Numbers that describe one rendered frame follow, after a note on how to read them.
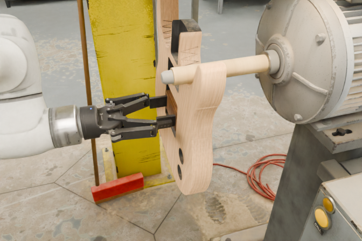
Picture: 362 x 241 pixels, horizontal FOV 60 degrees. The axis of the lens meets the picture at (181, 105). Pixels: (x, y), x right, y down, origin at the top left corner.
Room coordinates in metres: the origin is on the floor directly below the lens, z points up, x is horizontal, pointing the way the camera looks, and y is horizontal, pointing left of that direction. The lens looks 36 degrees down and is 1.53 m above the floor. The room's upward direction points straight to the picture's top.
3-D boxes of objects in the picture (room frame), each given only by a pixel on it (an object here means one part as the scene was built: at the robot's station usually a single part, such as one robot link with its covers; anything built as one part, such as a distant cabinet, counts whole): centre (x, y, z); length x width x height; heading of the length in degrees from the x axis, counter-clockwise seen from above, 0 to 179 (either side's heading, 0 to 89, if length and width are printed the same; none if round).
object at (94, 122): (0.56, 0.18, 1.09); 0.09 x 0.08 x 0.07; 106
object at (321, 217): (0.32, -0.24, 1.07); 0.03 x 0.01 x 0.03; 16
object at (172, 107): (0.60, 0.01, 1.09); 0.10 x 0.03 x 0.05; 16
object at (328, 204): (0.32, -0.24, 1.11); 0.03 x 0.01 x 0.03; 16
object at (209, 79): (0.47, -0.04, 1.25); 0.07 x 0.04 x 0.09; 16
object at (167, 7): (0.72, 0.03, 1.27); 0.07 x 0.04 x 0.10; 16
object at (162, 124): (0.54, 0.04, 1.08); 0.05 x 0.03 x 0.01; 105
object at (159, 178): (1.45, 0.29, 0.02); 0.40 x 0.40 x 0.02; 16
